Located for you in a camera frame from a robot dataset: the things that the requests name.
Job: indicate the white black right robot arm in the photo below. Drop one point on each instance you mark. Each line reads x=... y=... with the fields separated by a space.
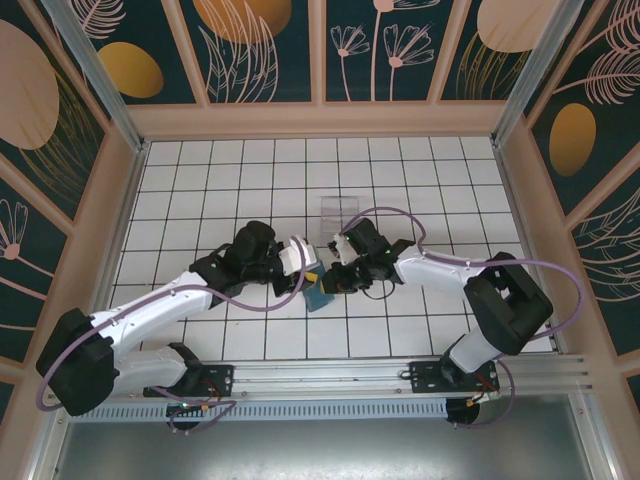
x=440 y=272

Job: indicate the blue card holder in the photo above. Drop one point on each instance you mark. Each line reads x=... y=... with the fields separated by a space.
x=320 y=300

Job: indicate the aluminium table side rail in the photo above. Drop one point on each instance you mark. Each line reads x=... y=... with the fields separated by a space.
x=518 y=210
x=131 y=210

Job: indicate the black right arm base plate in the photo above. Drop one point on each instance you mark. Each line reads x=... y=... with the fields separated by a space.
x=422 y=380

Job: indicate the clear acrylic tray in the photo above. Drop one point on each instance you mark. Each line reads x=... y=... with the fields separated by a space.
x=340 y=210

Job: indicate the grey metal sheet panel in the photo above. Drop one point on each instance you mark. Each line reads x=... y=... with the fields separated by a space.
x=320 y=450

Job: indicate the aluminium corner post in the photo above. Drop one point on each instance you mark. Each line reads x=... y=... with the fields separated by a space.
x=534 y=65
x=95 y=65

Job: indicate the aluminium mounting rail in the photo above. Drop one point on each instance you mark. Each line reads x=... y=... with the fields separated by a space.
x=320 y=375

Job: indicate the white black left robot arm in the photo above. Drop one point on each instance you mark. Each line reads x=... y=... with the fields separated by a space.
x=150 y=305

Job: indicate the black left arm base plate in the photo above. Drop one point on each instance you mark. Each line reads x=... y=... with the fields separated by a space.
x=225 y=372

